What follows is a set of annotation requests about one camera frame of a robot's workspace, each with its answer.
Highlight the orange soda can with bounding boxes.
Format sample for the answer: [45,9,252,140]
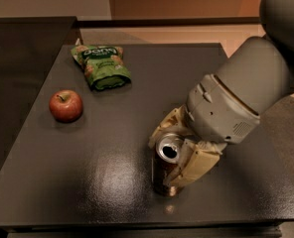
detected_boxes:
[152,133,184,197]

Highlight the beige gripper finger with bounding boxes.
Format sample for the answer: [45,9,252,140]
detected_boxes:
[148,105,194,149]
[163,139,227,187]

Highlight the green snack bag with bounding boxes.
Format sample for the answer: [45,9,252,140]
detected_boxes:
[71,45,131,90]

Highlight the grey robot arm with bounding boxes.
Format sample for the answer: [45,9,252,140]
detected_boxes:
[149,0,294,191]

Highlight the red apple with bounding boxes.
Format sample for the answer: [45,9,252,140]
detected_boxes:
[49,90,83,123]

